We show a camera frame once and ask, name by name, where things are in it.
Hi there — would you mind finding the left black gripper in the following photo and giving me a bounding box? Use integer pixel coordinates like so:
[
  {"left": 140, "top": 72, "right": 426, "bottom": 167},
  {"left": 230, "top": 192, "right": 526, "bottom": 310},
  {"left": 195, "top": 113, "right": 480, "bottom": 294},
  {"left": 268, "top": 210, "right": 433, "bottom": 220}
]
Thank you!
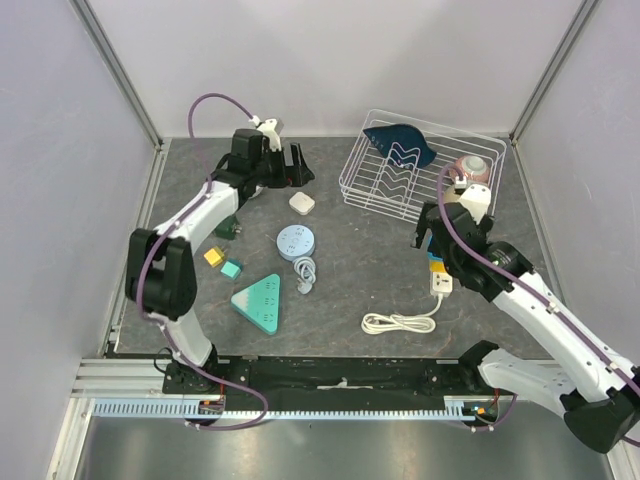
[{"left": 252, "top": 144, "right": 314, "bottom": 190}]

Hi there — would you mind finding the white plug adapter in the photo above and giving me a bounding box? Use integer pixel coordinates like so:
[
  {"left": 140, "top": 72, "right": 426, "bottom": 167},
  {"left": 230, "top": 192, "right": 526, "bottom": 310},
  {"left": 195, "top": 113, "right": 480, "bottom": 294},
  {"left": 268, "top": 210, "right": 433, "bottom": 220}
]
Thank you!
[{"left": 288, "top": 192, "right": 316, "bottom": 216}]

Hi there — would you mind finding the blue cube plug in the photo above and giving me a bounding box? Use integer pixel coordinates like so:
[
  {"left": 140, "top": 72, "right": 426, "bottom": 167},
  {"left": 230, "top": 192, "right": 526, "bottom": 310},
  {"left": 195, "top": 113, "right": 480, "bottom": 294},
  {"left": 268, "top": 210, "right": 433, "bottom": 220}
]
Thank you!
[{"left": 425, "top": 235, "right": 443, "bottom": 263}]

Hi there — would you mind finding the yellow plug adapter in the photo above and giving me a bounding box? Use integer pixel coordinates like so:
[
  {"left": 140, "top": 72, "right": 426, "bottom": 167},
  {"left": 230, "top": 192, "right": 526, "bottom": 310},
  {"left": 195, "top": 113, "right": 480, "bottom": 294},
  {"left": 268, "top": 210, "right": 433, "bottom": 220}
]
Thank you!
[{"left": 429, "top": 259, "right": 447, "bottom": 273}]

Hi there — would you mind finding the round light blue socket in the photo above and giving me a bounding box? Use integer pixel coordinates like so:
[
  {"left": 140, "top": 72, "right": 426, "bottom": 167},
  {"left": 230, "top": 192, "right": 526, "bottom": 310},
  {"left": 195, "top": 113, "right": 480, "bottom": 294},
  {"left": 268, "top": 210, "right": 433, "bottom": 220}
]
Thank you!
[{"left": 276, "top": 224, "right": 316, "bottom": 262}]

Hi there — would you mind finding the white power strip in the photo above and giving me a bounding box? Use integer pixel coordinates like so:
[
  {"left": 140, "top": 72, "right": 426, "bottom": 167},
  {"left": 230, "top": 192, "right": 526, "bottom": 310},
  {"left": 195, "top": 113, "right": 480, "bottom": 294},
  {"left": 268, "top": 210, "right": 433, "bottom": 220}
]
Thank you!
[{"left": 430, "top": 271, "right": 453, "bottom": 298}]

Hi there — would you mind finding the dark green cube plug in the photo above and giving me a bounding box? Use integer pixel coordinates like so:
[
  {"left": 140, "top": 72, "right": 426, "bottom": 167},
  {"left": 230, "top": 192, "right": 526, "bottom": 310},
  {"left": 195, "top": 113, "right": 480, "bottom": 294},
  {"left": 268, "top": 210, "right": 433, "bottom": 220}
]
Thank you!
[{"left": 213, "top": 215, "right": 242, "bottom": 241}]

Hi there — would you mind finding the teal cube plug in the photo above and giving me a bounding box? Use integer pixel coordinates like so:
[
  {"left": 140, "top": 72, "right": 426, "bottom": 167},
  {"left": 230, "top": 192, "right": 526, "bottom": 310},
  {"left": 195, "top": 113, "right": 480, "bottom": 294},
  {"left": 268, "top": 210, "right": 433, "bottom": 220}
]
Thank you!
[{"left": 220, "top": 259, "right": 243, "bottom": 280}]

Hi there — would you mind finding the yellow cube plug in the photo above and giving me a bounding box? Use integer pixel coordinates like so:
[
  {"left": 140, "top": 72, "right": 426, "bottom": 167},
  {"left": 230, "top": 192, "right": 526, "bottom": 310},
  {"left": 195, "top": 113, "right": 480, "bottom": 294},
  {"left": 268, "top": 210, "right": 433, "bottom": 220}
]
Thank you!
[{"left": 203, "top": 246, "right": 227, "bottom": 268}]

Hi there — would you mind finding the teal triangular power strip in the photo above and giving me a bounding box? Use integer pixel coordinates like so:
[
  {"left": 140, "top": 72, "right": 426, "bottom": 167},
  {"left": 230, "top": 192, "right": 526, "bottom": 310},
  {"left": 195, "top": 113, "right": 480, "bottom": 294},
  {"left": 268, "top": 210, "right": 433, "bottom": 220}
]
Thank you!
[{"left": 230, "top": 274, "right": 281, "bottom": 335}]

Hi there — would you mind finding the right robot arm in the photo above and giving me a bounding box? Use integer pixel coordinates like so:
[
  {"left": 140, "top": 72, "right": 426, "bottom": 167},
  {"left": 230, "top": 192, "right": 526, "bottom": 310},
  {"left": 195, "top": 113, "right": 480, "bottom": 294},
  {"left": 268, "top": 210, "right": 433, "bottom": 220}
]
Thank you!
[{"left": 415, "top": 202, "right": 639, "bottom": 453}]

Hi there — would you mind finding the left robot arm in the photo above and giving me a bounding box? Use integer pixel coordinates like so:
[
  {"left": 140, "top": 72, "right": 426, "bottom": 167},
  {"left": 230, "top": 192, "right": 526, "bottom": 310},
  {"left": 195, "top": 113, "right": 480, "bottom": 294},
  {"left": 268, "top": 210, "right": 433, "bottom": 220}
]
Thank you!
[{"left": 125, "top": 127, "right": 315, "bottom": 393}]

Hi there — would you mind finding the beige ceramic bowl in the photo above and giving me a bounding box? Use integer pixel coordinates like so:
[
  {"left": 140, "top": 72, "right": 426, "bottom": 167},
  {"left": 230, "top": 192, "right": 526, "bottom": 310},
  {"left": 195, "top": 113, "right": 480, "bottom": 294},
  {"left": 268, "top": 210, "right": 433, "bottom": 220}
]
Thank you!
[{"left": 443, "top": 186, "right": 461, "bottom": 203}]

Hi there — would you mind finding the white ceramic bowl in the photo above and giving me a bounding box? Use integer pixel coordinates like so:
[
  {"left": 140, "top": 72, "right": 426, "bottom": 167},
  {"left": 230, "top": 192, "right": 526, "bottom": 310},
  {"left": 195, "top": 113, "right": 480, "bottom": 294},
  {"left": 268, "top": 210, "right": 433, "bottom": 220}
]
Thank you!
[{"left": 251, "top": 185, "right": 265, "bottom": 199}]

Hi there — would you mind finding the pink patterned bowl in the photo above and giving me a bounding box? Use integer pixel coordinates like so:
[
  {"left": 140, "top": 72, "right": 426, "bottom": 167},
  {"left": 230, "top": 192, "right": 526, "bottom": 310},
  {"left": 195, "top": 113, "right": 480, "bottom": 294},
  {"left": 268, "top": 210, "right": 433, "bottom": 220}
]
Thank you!
[{"left": 454, "top": 155, "right": 491, "bottom": 185}]

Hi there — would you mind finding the dark blue leaf plate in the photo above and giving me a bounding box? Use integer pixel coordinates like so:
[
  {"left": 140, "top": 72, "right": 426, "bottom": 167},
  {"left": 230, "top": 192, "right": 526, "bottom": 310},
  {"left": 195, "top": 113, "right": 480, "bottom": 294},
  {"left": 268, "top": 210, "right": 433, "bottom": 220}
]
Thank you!
[{"left": 363, "top": 124, "right": 437, "bottom": 169}]

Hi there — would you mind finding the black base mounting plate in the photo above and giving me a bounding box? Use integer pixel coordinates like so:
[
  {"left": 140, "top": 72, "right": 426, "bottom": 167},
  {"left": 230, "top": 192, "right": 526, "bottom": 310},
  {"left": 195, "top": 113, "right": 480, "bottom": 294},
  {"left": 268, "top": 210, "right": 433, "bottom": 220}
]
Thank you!
[{"left": 164, "top": 354, "right": 521, "bottom": 409}]

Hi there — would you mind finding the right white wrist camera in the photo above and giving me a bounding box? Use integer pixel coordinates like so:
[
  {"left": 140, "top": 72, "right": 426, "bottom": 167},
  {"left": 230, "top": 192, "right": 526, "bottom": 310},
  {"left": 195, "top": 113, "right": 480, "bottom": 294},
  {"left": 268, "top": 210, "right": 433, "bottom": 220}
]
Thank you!
[{"left": 453, "top": 176, "right": 492, "bottom": 224}]

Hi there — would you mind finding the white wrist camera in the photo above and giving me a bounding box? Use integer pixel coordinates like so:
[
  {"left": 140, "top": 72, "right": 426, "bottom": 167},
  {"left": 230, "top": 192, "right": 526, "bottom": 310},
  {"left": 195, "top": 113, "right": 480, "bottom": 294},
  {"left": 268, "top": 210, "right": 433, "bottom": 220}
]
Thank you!
[
  {"left": 250, "top": 115, "right": 283, "bottom": 151},
  {"left": 453, "top": 176, "right": 492, "bottom": 224}
]

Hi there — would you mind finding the white wire dish rack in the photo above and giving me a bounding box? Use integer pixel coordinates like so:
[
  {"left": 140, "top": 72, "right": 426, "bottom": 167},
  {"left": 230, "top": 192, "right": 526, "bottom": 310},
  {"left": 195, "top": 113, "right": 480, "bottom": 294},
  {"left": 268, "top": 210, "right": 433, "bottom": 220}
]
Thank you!
[{"left": 339, "top": 109, "right": 507, "bottom": 223}]

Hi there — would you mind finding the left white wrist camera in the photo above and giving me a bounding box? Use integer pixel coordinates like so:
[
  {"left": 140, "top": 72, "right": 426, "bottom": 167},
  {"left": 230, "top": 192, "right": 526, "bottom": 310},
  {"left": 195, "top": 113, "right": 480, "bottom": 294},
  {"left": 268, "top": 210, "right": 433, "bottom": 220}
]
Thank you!
[{"left": 250, "top": 115, "right": 283, "bottom": 151}]

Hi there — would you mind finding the grey coiled socket cord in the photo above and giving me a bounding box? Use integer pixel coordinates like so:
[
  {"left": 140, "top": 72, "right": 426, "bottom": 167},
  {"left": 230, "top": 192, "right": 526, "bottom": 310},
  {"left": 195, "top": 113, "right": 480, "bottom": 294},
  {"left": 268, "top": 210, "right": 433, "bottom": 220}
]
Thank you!
[{"left": 290, "top": 255, "right": 318, "bottom": 296}]

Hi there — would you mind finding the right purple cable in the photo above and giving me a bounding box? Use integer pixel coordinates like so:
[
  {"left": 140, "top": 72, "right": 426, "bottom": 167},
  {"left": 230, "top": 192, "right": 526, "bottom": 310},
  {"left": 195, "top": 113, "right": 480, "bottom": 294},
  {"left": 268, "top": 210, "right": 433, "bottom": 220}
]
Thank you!
[{"left": 437, "top": 164, "right": 640, "bottom": 434}]

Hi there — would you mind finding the purple cable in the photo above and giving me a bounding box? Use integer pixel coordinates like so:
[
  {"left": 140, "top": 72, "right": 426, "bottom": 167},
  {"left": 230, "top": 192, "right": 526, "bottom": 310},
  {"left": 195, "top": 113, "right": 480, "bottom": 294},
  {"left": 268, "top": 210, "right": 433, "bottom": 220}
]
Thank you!
[
  {"left": 137, "top": 93, "right": 271, "bottom": 432},
  {"left": 437, "top": 164, "right": 640, "bottom": 434}
]

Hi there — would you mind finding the white coiled power cord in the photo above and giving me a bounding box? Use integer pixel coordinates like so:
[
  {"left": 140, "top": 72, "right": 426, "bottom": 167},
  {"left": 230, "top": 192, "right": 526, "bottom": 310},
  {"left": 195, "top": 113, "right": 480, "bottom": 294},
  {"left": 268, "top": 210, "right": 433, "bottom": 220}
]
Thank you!
[{"left": 360, "top": 293, "right": 446, "bottom": 335}]

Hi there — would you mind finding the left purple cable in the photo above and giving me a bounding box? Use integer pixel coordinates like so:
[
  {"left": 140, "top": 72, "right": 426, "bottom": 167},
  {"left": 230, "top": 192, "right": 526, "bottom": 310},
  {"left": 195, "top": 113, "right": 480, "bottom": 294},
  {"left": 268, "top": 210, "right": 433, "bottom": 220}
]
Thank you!
[{"left": 137, "top": 93, "right": 271, "bottom": 432}]

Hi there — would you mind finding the light blue cable duct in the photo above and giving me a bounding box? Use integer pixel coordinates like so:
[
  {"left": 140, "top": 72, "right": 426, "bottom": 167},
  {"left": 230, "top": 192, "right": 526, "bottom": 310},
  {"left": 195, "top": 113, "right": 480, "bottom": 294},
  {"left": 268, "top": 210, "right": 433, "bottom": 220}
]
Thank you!
[{"left": 154, "top": 397, "right": 501, "bottom": 421}]

